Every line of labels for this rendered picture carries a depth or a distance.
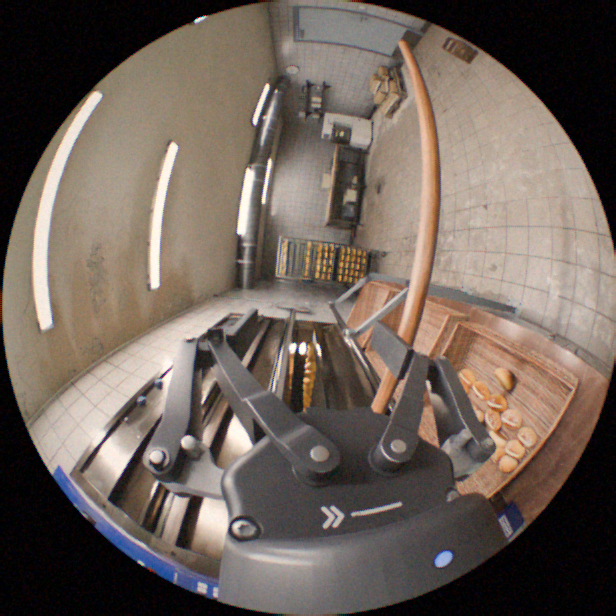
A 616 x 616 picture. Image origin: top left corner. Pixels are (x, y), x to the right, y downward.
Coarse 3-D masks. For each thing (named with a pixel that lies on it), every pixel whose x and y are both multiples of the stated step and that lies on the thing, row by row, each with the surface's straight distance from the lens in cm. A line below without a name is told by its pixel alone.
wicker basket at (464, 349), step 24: (456, 336) 85; (480, 336) 93; (504, 336) 85; (456, 360) 92; (480, 360) 92; (504, 360) 87; (528, 360) 67; (528, 384) 83; (552, 384) 80; (576, 384) 69; (480, 408) 94; (528, 408) 84; (552, 408) 81; (432, 432) 89; (504, 432) 90; (528, 456) 68; (480, 480) 85; (504, 480) 70
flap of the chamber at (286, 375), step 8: (296, 320) 178; (296, 328) 171; (288, 336) 113; (288, 344) 103; (288, 352) 94; (288, 360) 91; (288, 368) 90; (280, 376) 78; (288, 376) 88; (280, 384) 73; (288, 384) 87; (280, 392) 70; (288, 392) 86; (288, 400) 85
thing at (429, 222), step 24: (408, 48) 68; (432, 120) 39; (432, 144) 35; (432, 168) 32; (432, 192) 30; (432, 216) 29; (432, 240) 28; (432, 264) 28; (408, 312) 28; (408, 336) 28; (384, 384) 33; (384, 408) 36
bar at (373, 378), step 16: (368, 272) 116; (352, 288) 114; (432, 288) 79; (448, 288) 154; (464, 288) 176; (336, 304) 114; (480, 304) 107; (496, 304) 121; (512, 304) 149; (368, 320) 70; (352, 336) 66; (368, 368) 49
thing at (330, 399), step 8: (320, 336) 155; (320, 344) 141; (320, 352) 129; (320, 360) 124; (320, 368) 121; (328, 368) 113; (328, 376) 106; (328, 384) 100; (328, 392) 95; (328, 400) 91; (328, 408) 90; (336, 408) 88
